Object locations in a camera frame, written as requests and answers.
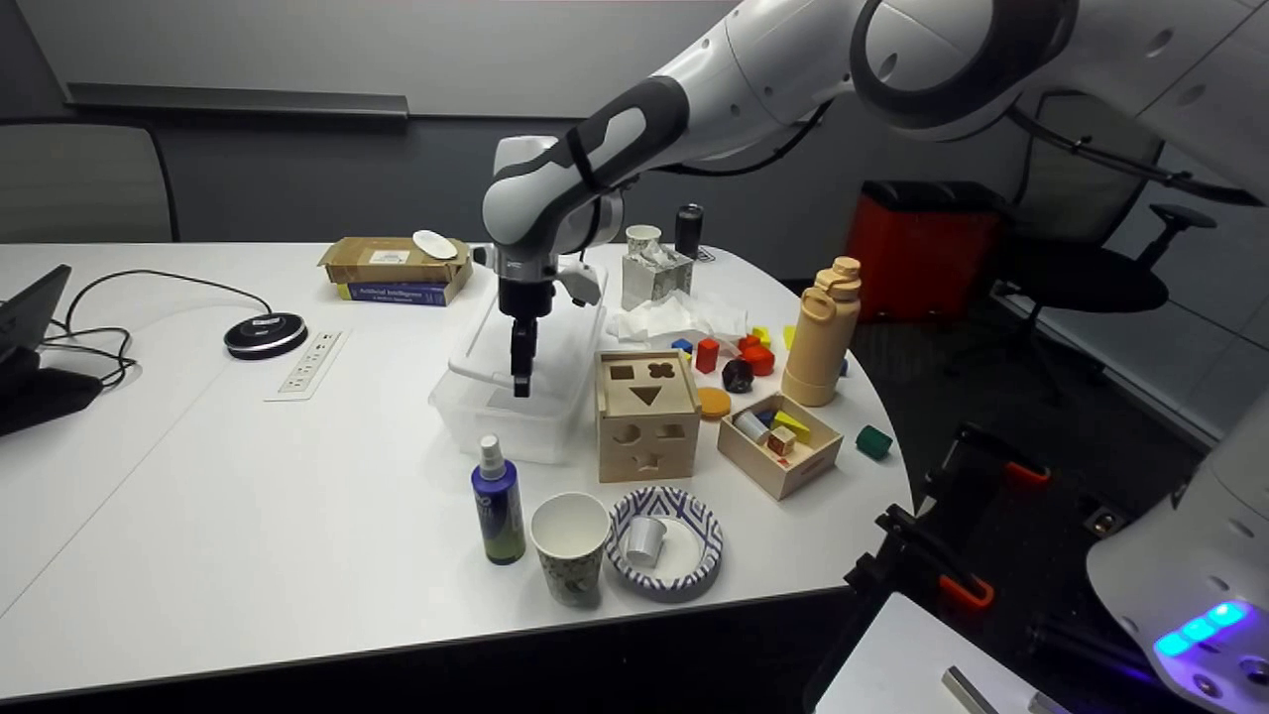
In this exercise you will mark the dark polyhedral block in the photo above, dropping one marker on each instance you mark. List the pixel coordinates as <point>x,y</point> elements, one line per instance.
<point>737,376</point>

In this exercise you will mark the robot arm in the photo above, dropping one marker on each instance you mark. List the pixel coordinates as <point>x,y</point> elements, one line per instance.
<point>783,69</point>

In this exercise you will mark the purple spray bottle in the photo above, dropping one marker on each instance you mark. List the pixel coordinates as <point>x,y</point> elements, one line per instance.
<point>499,511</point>

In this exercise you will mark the white tissue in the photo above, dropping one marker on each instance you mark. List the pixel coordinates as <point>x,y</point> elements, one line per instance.
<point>674,319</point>

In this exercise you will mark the grey chair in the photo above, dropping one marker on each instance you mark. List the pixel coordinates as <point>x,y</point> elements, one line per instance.
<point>79,183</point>

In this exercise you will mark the tan water bottle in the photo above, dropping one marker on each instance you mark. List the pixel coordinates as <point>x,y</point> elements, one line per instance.
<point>818,347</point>

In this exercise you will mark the black laptop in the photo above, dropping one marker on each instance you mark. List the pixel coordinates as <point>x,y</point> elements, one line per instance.
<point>35,392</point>

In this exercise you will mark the blue patterned paper bowl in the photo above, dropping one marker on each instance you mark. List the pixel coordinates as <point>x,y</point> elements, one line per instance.
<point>689,555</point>

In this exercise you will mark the white round lid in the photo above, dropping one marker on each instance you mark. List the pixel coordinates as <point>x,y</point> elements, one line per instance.
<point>434,244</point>

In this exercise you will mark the black cylinder can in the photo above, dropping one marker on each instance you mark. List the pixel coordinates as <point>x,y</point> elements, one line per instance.
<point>689,230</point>

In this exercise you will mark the cardboard box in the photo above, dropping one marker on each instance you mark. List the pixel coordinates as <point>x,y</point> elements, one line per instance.
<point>392,260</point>

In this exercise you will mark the yellow-green triangle block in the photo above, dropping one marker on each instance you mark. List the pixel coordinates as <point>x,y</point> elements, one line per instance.
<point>791,426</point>

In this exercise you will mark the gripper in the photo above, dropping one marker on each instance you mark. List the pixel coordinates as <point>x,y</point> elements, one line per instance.
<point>525,297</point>

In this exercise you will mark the black round speaker puck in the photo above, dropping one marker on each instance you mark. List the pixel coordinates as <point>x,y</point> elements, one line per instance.
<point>265,335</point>

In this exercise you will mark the large patterned paper cup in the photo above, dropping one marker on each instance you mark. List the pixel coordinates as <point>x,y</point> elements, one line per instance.
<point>570,555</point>

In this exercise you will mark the red bin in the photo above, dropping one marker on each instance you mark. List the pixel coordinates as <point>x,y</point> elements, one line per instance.
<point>922,253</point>

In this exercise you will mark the wooden shape sorter box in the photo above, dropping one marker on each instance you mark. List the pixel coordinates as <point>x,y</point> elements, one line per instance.
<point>646,436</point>

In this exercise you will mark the green block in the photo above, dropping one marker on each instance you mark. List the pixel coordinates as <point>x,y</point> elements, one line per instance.
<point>874,442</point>

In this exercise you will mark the blue book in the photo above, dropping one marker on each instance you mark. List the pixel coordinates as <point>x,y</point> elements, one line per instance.
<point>402,294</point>

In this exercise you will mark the silver tissue box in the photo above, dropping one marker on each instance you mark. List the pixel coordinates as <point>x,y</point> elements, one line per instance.
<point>652,281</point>

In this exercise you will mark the red and wood block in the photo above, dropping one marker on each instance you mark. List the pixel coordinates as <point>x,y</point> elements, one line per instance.
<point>781,441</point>

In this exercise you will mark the yellow block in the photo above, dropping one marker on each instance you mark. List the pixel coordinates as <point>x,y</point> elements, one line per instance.
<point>761,336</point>

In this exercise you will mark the silver metal bar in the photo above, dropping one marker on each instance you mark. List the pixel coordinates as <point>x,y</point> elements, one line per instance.
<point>970,690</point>

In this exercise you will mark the small patterned paper cup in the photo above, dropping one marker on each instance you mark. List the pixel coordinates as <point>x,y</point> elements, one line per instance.
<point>642,238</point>

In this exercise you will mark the red cylinder block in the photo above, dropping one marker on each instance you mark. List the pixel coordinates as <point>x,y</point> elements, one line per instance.
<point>759,361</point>

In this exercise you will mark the clear plastic container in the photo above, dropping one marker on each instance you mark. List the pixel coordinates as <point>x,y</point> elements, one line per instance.
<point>516,421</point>

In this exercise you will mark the white cylinder block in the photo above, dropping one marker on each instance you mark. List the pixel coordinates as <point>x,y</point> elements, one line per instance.
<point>751,426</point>

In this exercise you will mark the black office chair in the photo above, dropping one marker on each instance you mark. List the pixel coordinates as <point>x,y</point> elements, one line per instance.
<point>1091,273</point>

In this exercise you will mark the small white cup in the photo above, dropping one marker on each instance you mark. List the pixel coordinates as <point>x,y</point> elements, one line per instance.
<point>644,541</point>

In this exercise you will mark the clear container lid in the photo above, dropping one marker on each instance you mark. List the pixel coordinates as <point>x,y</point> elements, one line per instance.
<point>560,342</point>

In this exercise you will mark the whiteboard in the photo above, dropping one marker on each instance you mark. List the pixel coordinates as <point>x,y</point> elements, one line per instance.
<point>347,50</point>

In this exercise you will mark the blue block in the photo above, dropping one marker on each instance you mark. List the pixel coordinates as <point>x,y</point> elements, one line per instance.
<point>681,347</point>

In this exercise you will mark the white power outlet strip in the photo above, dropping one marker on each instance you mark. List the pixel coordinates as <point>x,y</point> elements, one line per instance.
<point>305,365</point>

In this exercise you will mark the orange disc block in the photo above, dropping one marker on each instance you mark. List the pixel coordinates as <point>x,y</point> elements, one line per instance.
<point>714,403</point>

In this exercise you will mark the wooden tray box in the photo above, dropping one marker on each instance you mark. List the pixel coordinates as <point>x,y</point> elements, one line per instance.
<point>783,474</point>

